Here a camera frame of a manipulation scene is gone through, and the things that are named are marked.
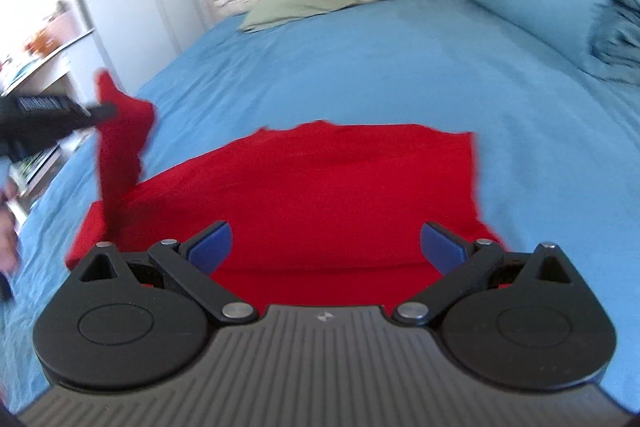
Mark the red cloth garment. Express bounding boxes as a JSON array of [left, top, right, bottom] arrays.
[[65, 69, 506, 311]]

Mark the person's left hand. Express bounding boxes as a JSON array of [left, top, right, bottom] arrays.
[[0, 185, 21, 278]]

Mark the white bedside shelf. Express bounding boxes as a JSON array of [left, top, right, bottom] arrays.
[[0, 0, 101, 228]]

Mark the blue bed sheet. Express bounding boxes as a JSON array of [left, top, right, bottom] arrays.
[[0, 0, 640, 413]]

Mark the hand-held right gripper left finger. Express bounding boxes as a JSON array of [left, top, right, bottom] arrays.
[[74, 221, 260, 323]]

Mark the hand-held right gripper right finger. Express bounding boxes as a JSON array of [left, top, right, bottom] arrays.
[[392, 222, 576, 327]]

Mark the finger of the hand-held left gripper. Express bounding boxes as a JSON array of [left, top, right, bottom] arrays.
[[84, 103, 119, 122]]

